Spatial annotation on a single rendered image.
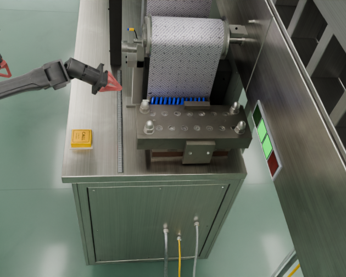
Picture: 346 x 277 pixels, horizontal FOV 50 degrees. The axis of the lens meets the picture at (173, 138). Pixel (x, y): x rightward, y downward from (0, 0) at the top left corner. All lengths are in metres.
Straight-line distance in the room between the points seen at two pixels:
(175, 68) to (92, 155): 0.43
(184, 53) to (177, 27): 0.09
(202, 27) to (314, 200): 0.66
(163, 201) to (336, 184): 0.82
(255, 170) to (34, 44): 2.05
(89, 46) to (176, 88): 0.59
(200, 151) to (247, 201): 1.17
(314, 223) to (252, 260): 1.37
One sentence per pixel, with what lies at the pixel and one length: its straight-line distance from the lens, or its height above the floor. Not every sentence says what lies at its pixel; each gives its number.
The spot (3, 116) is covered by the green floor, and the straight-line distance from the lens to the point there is 2.81.
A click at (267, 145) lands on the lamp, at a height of 1.19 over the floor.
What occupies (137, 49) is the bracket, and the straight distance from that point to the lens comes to 1.33.
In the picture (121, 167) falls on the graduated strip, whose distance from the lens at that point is 1.32.
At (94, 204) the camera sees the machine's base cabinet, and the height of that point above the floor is 0.71.
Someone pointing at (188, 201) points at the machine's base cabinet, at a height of 0.70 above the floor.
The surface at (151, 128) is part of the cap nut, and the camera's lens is 1.24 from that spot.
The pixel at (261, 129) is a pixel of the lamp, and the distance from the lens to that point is 1.14.
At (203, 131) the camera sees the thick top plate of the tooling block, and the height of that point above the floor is 1.03.
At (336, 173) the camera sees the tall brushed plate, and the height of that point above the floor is 1.41.
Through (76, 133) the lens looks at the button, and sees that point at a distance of 1.40.
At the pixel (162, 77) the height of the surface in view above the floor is 1.12.
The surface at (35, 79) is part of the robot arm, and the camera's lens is 1.21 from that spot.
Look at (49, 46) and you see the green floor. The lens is 3.33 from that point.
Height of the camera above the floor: 1.98
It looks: 50 degrees down
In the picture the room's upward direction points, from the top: 10 degrees clockwise
